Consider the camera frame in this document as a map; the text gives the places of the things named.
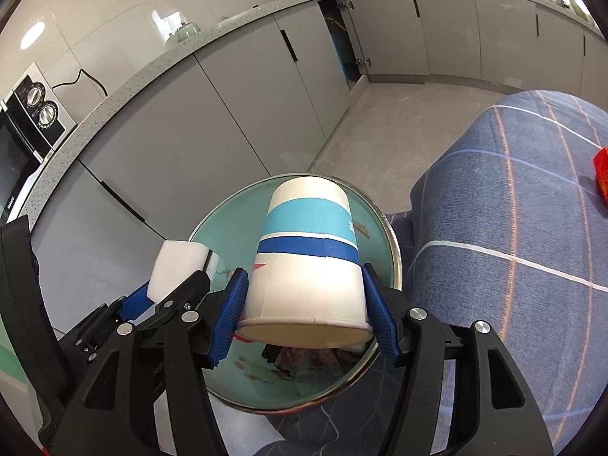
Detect white foam block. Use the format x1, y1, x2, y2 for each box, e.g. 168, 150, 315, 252
147, 241, 222, 306

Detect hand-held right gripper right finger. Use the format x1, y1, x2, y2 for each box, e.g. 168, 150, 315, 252
362, 263, 554, 456

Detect grey kitchen cabinets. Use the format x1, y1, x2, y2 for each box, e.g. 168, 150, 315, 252
28, 0, 608, 338

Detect white and blue paper cup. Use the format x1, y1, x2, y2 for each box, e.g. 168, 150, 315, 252
236, 177, 374, 350

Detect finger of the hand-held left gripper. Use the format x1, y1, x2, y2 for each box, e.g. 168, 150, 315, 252
135, 268, 212, 338
58, 280, 154, 359

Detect black and white toaster oven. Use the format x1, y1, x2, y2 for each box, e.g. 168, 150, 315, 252
0, 62, 79, 222

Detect black power cable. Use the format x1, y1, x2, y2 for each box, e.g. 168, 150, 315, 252
51, 69, 108, 98

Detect pale green kettle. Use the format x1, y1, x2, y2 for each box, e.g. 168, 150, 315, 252
166, 21, 203, 46

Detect speckled grey countertop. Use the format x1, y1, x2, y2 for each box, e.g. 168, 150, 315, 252
7, 0, 608, 224

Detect red snack packet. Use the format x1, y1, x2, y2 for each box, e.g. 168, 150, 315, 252
594, 147, 608, 205

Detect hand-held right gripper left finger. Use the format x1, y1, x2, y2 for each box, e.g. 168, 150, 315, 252
50, 268, 249, 456

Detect teal enamel basin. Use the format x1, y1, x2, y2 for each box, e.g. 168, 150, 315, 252
189, 173, 404, 412

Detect blue plaid blanket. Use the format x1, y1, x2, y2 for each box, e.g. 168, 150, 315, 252
256, 89, 608, 456

